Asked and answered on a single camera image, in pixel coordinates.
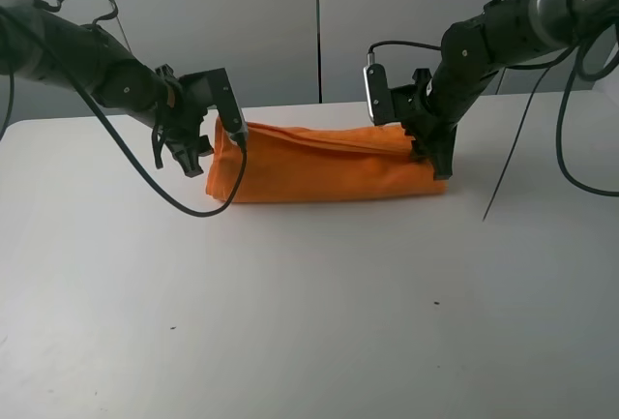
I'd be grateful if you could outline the black left camera cable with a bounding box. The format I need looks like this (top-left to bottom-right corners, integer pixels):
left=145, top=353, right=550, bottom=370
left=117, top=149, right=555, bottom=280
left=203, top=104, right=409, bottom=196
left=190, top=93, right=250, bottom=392
left=0, top=2, right=249, bottom=219

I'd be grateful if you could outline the black camera cable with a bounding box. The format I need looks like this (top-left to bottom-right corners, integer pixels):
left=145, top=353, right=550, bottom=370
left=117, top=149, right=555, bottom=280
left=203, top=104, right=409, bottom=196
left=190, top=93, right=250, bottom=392
left=366, top=41, right=444, bottom=68
left=0, top=2, right=249, bottom=219

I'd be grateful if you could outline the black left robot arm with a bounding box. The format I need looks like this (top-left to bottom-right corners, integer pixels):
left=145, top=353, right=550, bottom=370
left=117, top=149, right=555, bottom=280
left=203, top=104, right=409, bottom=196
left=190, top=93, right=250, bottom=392
left=1, top=0, right=212, bottom=178

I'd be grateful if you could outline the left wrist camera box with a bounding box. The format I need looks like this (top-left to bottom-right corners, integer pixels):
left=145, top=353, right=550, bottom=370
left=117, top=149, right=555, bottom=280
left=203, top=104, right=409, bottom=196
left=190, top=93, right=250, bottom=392
left=179, top=68, right=249, bottom=147

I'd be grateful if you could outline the black right camera cable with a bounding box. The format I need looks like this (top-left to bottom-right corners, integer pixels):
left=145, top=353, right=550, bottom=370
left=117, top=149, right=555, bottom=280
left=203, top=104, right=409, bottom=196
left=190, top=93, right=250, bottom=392
left=366, top=41, right=444, bottom=68

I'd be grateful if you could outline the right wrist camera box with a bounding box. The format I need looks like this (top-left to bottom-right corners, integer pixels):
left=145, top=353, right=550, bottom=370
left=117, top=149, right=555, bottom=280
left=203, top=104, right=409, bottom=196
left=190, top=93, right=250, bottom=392
left=364, top=63, right=396, bottom=126

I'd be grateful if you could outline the orange terry towel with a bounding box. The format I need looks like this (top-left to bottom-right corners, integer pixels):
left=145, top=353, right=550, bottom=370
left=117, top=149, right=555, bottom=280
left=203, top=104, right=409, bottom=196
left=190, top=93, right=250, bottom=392
left=206, top=123, right=448, bottom=203

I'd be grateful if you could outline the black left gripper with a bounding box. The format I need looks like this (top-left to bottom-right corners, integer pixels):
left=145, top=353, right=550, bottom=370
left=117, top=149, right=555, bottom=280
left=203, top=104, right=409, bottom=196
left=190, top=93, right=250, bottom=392
left=153, top=65, right=213, bottom=177

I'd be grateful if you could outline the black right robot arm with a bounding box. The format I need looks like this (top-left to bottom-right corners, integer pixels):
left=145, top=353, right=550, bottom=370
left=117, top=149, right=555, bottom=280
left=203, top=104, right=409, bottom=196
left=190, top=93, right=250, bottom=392
left=402, top=0, right=618, bottom=181

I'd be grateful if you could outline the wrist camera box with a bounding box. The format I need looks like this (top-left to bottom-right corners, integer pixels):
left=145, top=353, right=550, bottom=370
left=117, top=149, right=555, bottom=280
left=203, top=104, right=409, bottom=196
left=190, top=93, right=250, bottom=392
left=364, top=63, right=396, bottom=126
left=179, top=68, right=249, bottom=147

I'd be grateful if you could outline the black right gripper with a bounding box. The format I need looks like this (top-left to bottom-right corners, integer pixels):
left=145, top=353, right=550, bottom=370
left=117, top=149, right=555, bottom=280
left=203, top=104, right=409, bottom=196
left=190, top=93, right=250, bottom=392
left=391, top=68, right=456, bottom=181

